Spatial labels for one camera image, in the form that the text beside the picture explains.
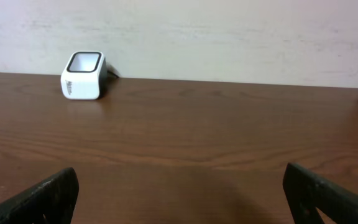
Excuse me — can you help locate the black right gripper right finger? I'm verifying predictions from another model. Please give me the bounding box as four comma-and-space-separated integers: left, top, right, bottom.
282, 163, 358, 223

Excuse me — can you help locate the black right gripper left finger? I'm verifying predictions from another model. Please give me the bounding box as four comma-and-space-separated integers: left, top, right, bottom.
0, 167, 79, 223

